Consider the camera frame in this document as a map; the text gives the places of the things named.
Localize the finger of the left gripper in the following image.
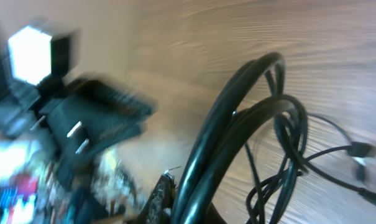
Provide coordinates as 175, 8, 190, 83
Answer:
46, 79, 155, 156

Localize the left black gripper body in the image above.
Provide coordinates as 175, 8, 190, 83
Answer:
0, 78, 65, 146

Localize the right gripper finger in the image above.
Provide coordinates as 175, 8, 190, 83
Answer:
137, 170, 177, 224

